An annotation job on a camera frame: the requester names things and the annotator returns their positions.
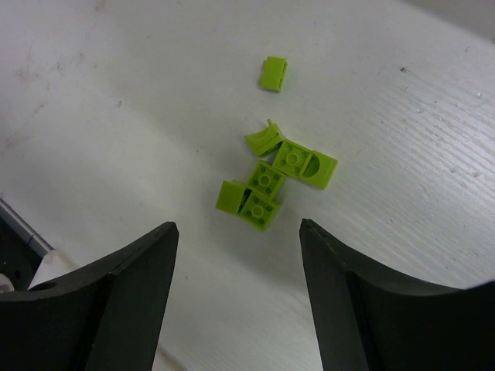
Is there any lime small lego piece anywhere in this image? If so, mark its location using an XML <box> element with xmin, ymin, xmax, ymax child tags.
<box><xmin>259</xmin><ymin>56</ymin><xmax>288</xmax><ymax>93</ymax></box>

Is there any lime lego cluster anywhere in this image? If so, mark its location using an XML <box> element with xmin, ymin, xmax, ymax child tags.
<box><xmin>216</xmin><ymin>120</ymin><xmax>338</xmax><ymax>231</ymax></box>

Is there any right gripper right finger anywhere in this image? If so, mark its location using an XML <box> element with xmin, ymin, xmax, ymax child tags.
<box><xmin>300</xmin><ymin>219</ymin><xmax>494</xmax><ymax>370</ymax></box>

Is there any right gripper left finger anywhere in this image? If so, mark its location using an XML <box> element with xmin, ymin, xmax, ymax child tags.
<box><xmin>1</xmin><ymin>222</ymin><xmax>179</xmax><ymax>370</ymax></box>

